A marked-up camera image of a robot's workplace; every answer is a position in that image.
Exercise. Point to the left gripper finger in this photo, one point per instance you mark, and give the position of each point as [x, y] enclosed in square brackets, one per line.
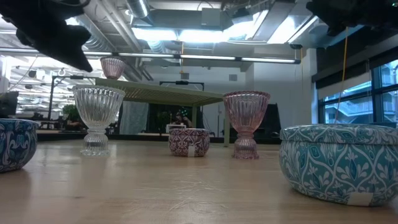
[59, 40]

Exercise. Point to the black cabinet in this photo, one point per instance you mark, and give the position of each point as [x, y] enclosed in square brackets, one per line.
[273, 121]

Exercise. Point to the green perforated metal shelf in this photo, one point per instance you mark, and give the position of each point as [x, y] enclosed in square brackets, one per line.
[161, 93]

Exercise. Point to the black linear ceiling light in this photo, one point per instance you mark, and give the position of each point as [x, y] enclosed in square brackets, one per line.
[177, 56]

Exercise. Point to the black background camera rig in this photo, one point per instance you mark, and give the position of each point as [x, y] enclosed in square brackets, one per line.
[182, 82]
[76, 77]

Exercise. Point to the purple patterned candle tin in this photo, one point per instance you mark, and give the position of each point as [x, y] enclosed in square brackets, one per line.
[186, 141]

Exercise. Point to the teal patterned candle tin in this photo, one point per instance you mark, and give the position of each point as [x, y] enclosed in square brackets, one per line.
[335, 161]

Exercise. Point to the person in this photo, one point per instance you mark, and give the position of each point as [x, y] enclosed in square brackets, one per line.
[180, 119]

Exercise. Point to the black aluminium table frame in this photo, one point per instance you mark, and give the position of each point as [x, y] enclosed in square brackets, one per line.
[140, 137]

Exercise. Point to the background potted plant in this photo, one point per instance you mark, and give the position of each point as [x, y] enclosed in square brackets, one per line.
[71, 112]

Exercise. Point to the silver round ceiling duct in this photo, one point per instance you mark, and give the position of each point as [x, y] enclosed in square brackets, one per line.
[138, 7]

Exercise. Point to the clear glass candle holder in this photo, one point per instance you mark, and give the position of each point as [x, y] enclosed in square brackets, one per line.
[99, 105]

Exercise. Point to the pink glass candle holder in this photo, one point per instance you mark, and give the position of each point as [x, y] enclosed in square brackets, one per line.
[246, 109]
[112, 68]

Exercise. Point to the dark blue patterned candle tin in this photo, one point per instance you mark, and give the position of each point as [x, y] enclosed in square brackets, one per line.
[15, 146]

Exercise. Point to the white framed screen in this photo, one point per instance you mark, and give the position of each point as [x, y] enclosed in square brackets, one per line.
[175, 128]

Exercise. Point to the pale hanging curtain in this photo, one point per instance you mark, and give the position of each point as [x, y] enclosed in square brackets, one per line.
[133, 118]

